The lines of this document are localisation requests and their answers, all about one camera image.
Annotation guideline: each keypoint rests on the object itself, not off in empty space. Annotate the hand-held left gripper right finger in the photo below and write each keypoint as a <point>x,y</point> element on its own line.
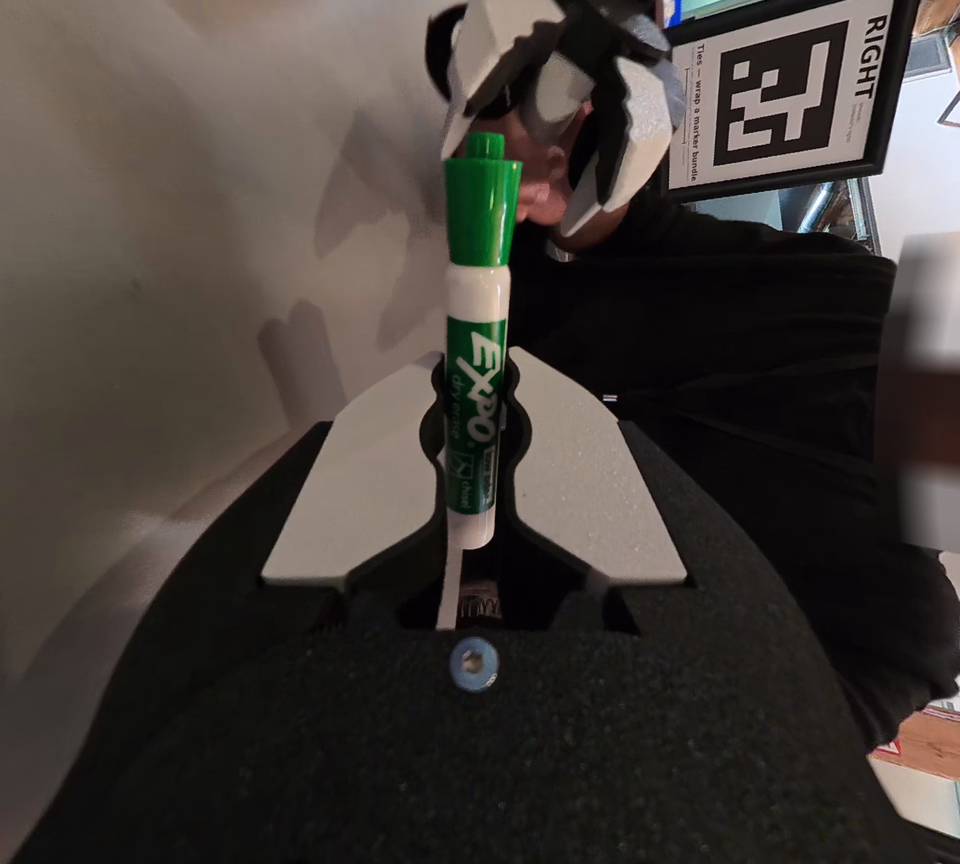
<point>592,496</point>

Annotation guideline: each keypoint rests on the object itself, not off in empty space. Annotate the silver ventilation duct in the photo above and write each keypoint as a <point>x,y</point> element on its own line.
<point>821,207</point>

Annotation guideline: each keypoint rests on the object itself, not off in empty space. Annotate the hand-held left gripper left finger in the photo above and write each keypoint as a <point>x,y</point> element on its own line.
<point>360,489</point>

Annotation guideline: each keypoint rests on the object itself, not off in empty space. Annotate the green dry erase marker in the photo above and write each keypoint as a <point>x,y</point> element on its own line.
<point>480,226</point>

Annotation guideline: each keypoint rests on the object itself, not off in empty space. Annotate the person's black sweater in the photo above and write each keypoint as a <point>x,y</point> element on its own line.
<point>712,391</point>

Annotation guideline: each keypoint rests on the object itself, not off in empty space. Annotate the person's right hand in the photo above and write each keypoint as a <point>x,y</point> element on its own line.
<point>541,192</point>

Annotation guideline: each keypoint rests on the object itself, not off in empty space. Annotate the black framed marker sign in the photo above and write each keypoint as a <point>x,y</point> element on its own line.
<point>780,98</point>

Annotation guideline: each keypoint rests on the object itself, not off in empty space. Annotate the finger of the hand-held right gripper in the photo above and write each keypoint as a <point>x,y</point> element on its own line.
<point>641,121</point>
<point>495,31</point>

